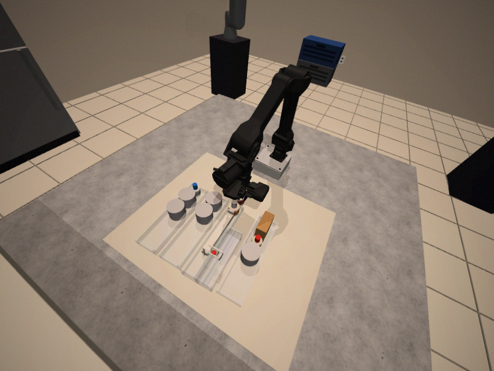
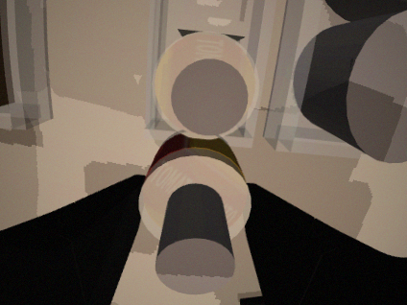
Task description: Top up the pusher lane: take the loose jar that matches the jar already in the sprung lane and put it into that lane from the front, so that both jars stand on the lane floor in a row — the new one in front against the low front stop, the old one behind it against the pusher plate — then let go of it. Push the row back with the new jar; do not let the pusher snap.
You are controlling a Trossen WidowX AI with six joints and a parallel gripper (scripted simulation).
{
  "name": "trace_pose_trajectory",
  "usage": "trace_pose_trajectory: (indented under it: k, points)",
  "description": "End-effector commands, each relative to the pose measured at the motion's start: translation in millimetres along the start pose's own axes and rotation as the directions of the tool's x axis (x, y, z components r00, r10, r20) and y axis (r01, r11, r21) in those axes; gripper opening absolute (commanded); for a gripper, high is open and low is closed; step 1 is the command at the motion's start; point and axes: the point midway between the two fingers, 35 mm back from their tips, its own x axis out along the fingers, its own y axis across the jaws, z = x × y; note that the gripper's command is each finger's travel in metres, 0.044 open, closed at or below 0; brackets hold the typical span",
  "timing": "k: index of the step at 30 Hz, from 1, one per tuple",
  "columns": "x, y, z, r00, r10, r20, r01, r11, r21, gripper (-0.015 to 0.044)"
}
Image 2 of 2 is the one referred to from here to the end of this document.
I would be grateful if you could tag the brown rectangular block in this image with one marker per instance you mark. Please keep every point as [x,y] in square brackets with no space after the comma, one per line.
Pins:
[3,85]

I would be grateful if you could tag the black cylindrical rod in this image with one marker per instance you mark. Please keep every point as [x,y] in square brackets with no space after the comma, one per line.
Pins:
[252,300]

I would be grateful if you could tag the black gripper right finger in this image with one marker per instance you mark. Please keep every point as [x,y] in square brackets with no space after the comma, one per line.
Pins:
[301,261]

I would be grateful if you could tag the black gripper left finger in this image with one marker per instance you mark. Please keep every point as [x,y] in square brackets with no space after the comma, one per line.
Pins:
[74,255]

